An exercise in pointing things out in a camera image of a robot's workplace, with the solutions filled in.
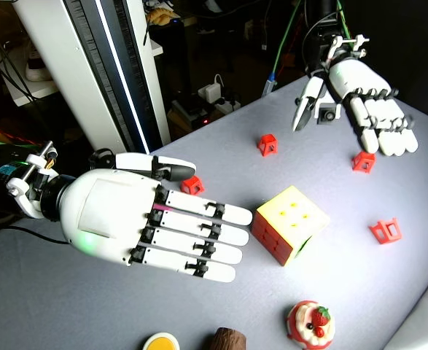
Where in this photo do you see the yellow red puzzle cube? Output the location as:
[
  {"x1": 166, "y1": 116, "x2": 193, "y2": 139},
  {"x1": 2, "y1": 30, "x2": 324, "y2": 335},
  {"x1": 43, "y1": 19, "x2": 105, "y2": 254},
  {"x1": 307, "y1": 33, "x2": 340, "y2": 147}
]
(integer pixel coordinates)
[{"x1": 250, "y1": 184, "x2": 331, "y2": 268}]

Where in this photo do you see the small red toy stool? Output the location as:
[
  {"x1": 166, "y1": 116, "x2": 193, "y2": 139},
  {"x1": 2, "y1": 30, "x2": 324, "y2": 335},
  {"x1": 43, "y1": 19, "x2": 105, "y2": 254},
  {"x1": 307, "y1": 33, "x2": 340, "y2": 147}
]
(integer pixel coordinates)
[
  {"x1": 179, "y1": 175, "x2": 206, "y2": 196},
  {"x1": 367, "y1": 217, "x2": 403, "y2": 245},
  {"x1": 256, "y1": 133, "x2": 279, "y2": 158},
  {"x1": 351, "y1": 150, "x2": 377, "y2": 174}
]

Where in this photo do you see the grey table cloth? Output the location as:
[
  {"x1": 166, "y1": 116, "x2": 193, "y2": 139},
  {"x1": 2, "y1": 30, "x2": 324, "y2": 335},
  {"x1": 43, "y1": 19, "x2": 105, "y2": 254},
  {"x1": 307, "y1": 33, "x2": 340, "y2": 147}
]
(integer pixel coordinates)
[{"x1": 0, "y1": 74, "x2": 428, "y2": 350}]

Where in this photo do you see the device with red light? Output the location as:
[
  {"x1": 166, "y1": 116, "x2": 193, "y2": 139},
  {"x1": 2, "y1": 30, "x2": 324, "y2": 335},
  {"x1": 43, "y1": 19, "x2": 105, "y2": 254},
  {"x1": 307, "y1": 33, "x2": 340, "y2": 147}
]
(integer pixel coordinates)
[{"x1": 168, "y1": 98, "x2": 215, "y2": 136}]

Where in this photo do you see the white column with black strips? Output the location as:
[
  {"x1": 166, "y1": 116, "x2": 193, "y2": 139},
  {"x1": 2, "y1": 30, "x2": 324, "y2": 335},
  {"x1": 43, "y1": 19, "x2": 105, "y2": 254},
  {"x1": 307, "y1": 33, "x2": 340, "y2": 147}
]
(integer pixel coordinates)
[{"x1": 11, "y1": 0, "x2": 171, "y2": 154}]

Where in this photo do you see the white disc with yellow centre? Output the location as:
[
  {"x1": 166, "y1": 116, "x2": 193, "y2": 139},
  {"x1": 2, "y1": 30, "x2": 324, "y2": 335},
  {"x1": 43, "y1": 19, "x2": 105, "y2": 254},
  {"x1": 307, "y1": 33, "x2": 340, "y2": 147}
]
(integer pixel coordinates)
[{"x1": 141, "y1": 332, "x2": 181, "y2": 350}]

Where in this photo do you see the white shoe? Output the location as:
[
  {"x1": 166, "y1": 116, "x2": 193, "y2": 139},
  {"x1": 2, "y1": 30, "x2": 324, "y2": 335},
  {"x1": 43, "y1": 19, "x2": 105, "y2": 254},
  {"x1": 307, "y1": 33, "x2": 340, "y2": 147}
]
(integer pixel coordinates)
[{"x1": 24, "y1": 49, "x2": 52, "y2": 82}]

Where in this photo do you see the white power adapter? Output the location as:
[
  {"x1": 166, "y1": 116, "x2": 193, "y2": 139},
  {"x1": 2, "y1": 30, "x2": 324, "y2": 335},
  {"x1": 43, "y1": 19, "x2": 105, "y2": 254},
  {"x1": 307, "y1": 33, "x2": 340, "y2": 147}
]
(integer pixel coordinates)
[{"x1": 198, "y1": 74, "x2": 225, "y2": 104}]

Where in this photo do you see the white power strip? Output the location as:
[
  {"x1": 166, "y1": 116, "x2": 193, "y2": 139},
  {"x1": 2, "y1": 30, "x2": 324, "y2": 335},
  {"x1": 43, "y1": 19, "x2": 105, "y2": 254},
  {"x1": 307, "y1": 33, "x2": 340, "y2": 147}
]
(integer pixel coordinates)
[{"x1": 213, "y1": 96, "x2": 242, "y2": 114}]

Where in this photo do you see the black tower box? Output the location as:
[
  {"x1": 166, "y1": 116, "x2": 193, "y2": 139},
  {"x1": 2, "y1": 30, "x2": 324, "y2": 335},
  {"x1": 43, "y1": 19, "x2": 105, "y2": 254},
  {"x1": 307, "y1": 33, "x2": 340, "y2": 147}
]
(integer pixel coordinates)
[{"x1": 148, "y1": 18, "x2": 192, "y2": 110}]

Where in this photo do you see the brown toy log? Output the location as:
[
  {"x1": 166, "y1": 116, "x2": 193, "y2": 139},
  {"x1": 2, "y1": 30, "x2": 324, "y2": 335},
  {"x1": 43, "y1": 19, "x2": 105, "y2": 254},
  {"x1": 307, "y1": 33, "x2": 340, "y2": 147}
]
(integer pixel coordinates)
[{"x1": 208, "y1": 327, "x2": 247, "y2": 350}]

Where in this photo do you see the toy bread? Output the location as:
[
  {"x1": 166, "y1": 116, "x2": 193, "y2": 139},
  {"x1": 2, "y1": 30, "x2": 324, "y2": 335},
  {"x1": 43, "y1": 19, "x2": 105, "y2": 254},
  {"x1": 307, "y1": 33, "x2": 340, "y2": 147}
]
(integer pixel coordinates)
[{"x1": 146, "y1": 7, "x2": 180, "y2": 26}]

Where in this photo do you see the toy strawberry cake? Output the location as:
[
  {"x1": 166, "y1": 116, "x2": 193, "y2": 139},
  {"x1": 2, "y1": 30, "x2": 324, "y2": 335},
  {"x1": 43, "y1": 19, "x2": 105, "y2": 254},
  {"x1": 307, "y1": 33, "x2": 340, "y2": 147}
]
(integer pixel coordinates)
[{"x1": 285, "y1": 300, "x2": 337, "y2": 350}]

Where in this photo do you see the black cable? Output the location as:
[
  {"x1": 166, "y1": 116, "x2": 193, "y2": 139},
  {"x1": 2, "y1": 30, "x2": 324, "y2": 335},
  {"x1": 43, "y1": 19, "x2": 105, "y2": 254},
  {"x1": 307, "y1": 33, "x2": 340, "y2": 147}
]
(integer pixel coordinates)
[{"x1": 7, "y1": 225, "x2": 71, "y2": 246}]

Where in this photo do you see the blue cable connector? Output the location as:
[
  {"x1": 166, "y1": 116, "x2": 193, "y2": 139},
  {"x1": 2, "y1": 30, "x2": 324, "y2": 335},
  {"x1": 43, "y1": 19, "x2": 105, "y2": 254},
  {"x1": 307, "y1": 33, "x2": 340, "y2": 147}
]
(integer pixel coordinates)
[{"x1": 260, "y1": 72, "x2": 279, "y2": 98}]

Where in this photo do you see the green cable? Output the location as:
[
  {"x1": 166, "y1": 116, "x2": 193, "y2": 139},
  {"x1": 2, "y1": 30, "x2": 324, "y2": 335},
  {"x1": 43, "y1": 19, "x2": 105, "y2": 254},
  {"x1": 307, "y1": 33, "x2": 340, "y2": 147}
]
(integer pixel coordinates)
[{"x1": 270, "y1": 0, "x2": 304, "y2": 79}]

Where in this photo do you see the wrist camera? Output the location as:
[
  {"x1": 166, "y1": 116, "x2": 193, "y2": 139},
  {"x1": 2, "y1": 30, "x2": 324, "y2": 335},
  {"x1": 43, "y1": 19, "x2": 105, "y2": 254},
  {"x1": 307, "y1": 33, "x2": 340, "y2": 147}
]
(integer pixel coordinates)
[{"x1": 316, "y1": 102, "x2": 343, "y2": 125}]

